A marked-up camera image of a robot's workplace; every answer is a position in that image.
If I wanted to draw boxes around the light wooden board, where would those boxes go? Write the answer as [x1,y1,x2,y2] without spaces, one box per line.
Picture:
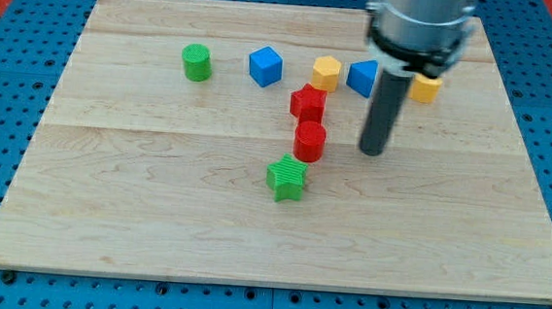
[0,0,552,304]

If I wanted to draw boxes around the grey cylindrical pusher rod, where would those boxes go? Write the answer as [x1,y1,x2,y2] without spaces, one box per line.
[359,70,412,156]

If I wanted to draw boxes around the red star block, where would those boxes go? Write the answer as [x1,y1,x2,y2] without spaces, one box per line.
[289,84,328,124]

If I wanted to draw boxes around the green cylinder block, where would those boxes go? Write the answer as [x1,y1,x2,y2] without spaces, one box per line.
[182,44,212,82]

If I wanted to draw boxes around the yellow pentagon block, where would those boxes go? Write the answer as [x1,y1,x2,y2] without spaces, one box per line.
[408,74,443,104]

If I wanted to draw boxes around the blue cube block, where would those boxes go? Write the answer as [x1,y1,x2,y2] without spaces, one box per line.
[249,46,284,87]

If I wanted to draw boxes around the red cylinder block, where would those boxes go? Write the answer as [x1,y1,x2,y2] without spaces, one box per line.
[293,120,328,163]

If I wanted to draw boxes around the blue triangle block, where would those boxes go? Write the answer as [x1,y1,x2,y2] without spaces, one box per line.
[346,60,378,98]

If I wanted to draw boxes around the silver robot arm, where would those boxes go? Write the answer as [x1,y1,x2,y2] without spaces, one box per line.
[359,0,478,156]

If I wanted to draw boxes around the yellow hexagon block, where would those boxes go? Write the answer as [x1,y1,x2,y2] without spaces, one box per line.
[310,55,342,92]

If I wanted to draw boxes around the green star block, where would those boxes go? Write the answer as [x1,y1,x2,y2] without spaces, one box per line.
[266,154,308,201]

